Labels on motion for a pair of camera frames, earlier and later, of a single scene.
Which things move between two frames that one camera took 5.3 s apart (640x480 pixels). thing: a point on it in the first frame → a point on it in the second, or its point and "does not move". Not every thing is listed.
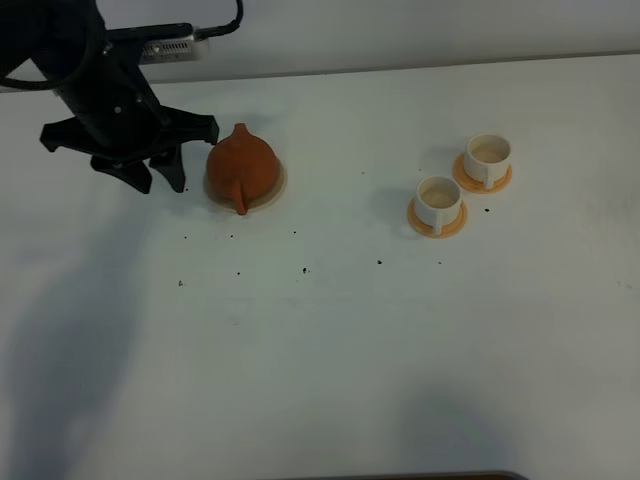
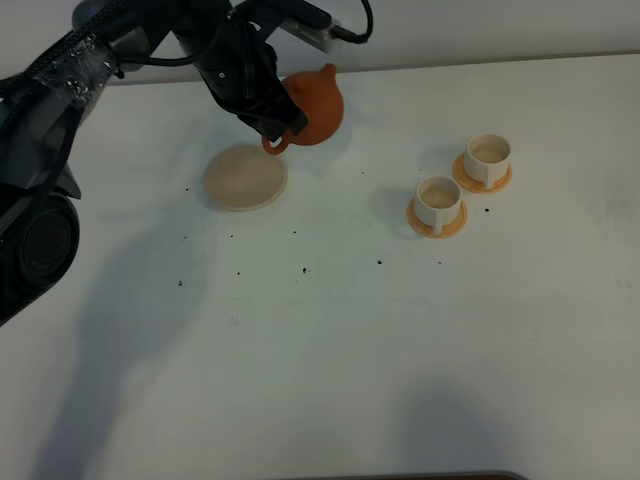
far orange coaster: [473, 185] does not move
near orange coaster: [427, 231] does not move
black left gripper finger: [130, 172] → [294, 118]
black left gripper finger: [169, 164] → [270, 125]
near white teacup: [438, 201] does not move
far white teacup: [487, 157] does not move
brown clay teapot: [242, 168] → [320, 96]
